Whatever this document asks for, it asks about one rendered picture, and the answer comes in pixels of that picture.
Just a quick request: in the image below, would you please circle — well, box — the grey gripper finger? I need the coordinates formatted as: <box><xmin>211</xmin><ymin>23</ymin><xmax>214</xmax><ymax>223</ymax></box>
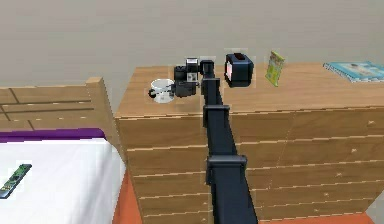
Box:
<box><xmin>147</xmin><ymin>84</ymin><xmax>177</xmax><ymax>100</ymax></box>

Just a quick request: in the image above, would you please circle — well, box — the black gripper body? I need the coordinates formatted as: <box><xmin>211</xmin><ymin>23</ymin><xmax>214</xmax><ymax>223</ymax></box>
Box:
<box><xmin>173</xmin><ymin>65</ymin><xmax>198</xmax><ymax>99</ymax></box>

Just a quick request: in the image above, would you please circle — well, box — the white mug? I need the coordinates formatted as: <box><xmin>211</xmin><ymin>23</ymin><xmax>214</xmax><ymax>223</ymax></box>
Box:
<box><xmin>149</xmin><ymin>78</ymin><xmax>177</xmax><ymax>105</ymax></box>

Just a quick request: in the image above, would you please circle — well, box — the black box alarm clock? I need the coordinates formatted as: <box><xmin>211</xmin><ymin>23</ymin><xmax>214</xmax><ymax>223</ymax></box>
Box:
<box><xmin>223</xmin><ymin>52</ymin><xmax>255</xmax><ymax>89</ymax></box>

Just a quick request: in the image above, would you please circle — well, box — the purple pillow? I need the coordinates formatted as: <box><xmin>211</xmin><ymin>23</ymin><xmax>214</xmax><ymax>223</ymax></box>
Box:
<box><xmin>0</xmin><ymin>127</ymin><xmax>107</xmax><ymax>144</ymax></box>

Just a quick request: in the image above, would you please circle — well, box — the wooden chest of drawers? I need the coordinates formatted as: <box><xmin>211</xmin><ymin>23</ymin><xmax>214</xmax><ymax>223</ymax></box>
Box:
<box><xmin>114</xmin><ymin>62</ymin><xmax>384</xmax><ymax>224</ymax></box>

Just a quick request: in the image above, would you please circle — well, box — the wooden bed white sheet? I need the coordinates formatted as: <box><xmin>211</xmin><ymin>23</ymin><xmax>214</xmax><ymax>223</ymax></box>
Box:
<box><xmin>0</xmin><ymin>76</ymin><xmax>128</xmax><ymax>224</ymax></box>

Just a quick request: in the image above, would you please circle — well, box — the black green remote control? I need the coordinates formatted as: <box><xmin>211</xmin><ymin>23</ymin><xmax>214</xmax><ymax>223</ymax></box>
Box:
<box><xmin>0</xmin><ymin>162</ymin><xmax>34</xmax><ymax>200</ymax></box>

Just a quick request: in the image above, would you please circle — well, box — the blue book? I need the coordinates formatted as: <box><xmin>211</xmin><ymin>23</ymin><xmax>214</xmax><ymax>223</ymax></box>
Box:
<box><xmin>322</xmin><ymin>60</ymin><xmax>384</xmax><ymax>84</ymax></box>

